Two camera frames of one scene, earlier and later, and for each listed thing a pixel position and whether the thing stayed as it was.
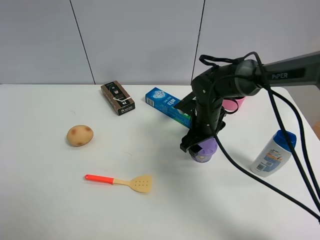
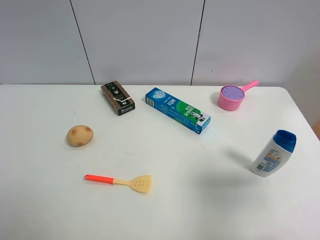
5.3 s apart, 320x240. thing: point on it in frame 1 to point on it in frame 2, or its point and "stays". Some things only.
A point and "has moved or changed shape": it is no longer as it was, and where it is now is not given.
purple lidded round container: [209, 148] has moved or changed shape
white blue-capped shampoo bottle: [274, 155] stays
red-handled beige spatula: [142, 183] stays
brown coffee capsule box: [117, 97] stays
